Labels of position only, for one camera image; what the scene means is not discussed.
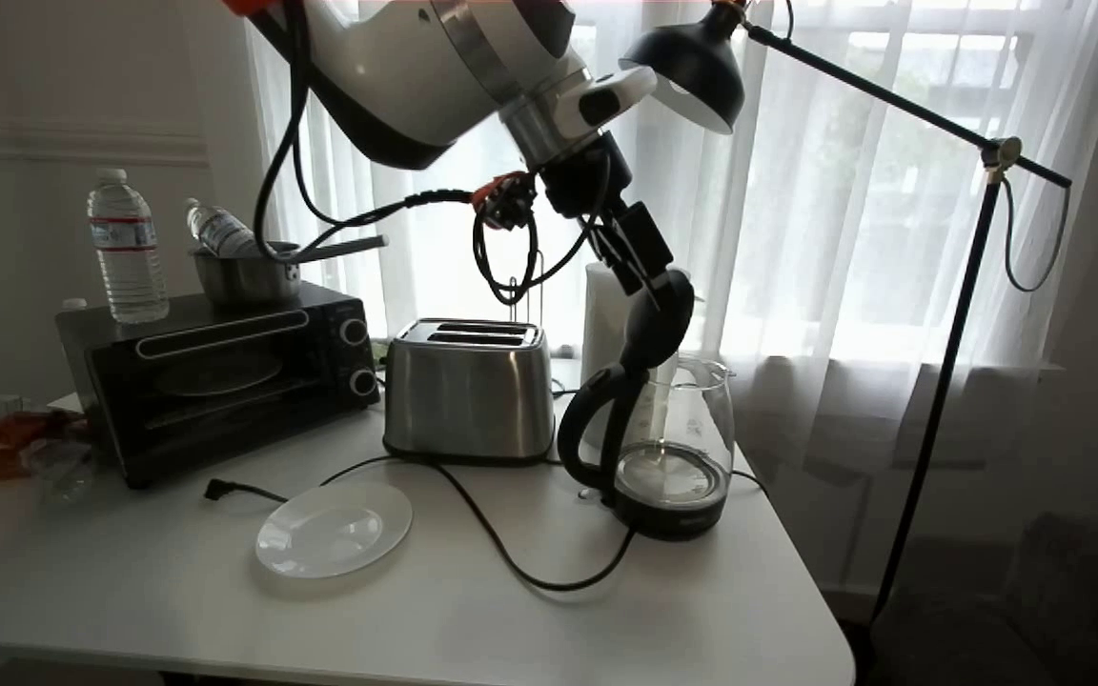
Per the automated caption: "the white covered sofa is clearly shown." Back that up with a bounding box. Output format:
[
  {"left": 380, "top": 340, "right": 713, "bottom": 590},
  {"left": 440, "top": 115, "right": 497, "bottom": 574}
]
[{"left": 720, "top": 350, "right": 1067, "bottom": 601}]

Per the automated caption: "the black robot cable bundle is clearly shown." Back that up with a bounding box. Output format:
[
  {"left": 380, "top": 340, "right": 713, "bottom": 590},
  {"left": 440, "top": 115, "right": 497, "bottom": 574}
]
[{"left": 250, "top": 0, "right": 610, "bottom": 308}]

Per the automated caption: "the black lamp cable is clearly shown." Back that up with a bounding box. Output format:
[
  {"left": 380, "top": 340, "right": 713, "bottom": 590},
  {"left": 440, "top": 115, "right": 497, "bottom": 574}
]
[{"left": 997, "top": 170, "right": 1076, "bottom": 299}]

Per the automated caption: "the black toaster oven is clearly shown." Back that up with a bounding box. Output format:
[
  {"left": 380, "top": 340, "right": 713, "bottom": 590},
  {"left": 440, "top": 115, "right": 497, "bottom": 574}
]
[{"left": 52, "top": 280, "right": 386, "bottom": 494}]

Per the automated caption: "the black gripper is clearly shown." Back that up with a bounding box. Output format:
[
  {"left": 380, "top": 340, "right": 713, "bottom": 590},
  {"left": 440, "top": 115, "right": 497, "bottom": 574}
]
[{"left": 536, "top": 129, "right": 689, "bottom": 307}]

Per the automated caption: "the glass kettle with black handle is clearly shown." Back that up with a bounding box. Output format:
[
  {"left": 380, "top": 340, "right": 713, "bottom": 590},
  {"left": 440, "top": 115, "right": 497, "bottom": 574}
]
[{"left": 558, "top": 350, "right": 740, "bottom": 547}]

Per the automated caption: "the black floor lamp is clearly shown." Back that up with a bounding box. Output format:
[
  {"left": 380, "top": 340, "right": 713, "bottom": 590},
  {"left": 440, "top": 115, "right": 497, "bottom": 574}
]
[{"left": 618, "top": 0, "right": 1076, "bottom": 628}]

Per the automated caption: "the small metal pot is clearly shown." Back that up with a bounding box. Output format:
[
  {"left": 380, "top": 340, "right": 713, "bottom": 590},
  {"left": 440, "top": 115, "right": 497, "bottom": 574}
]
[{"left": 185, "top": 229, "right": 390, "bottom": 322}]

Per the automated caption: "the clear crumpled plastic bag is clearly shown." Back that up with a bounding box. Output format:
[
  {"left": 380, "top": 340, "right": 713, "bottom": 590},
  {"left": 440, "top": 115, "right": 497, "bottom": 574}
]
[{"left": 28, "top": 434, "right": 105, "bottom": 510}]

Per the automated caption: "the white paper towel roll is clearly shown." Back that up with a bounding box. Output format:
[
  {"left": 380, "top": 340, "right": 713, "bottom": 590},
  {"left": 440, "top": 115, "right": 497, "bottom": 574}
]
[{"left": 578, "top": 260, "right": 640, "bottom": 386}]

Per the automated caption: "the white round plate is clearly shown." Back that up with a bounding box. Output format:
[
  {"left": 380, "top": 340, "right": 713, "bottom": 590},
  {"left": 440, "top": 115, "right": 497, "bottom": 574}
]
[{"left": 250, "top": 474, "right": 415, "bottom": 586}]

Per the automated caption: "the clear water bottle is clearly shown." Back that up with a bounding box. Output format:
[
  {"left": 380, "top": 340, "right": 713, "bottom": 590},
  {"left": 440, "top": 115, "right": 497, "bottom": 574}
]
[{"left": 82, "top": 170, "right": 177, "bottom": 328}]

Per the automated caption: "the small plastic bottle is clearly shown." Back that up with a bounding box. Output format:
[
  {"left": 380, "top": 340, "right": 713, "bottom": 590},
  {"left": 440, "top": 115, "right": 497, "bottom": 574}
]
[{"left": 183, "top": 199, "right": 268, "bottom": 262}]

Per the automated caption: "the silver two-slot toaster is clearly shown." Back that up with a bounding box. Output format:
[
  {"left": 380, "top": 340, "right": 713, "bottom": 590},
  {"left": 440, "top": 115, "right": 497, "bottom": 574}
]
[{"left": 380, "top": 317, "right": 562, "bottom": 464}]

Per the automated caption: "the black power cable with plug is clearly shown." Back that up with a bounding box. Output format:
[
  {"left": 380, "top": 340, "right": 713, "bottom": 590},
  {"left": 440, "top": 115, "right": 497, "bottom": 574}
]
[{"left": 203, "top": 455, "right": 640, "bottom": 596}]

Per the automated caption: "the white sheer curtain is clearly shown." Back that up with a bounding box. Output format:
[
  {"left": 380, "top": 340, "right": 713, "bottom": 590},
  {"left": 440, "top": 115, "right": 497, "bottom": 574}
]
[{"left": 221, "top": 0, "right": 1098, "bottom": 386}]

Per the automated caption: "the dark armchair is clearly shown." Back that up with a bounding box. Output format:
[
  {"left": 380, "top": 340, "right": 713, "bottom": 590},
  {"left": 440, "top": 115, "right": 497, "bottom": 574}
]
[{"left": 870, "top": 509, "right": 1098, "bottom": 686}]

